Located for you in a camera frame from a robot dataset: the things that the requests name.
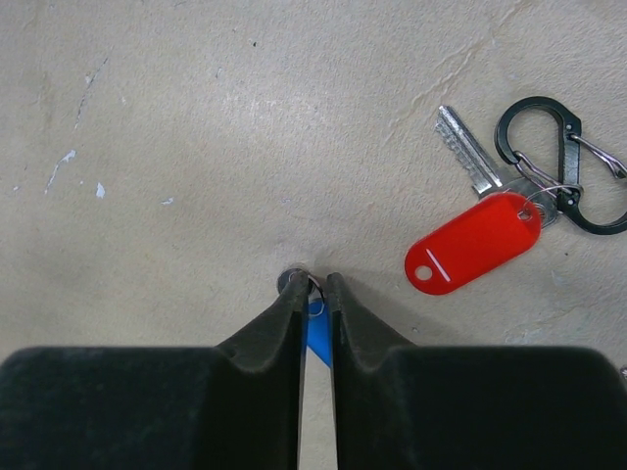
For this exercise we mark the red tag key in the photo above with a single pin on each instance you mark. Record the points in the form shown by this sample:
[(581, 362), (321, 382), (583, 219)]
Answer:
[(505, 223)]

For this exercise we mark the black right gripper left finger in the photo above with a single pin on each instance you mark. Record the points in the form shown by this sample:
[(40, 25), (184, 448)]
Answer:
[(236, 405)]

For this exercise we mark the black carabiner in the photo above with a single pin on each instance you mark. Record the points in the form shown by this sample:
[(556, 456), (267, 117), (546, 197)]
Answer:
[(565, 188)]

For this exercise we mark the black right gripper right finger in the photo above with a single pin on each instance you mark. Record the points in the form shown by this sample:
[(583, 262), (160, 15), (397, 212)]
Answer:
[(398, 405)]

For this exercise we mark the blue tag key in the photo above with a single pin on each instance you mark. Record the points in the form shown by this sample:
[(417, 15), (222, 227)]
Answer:
[(318, 337)]

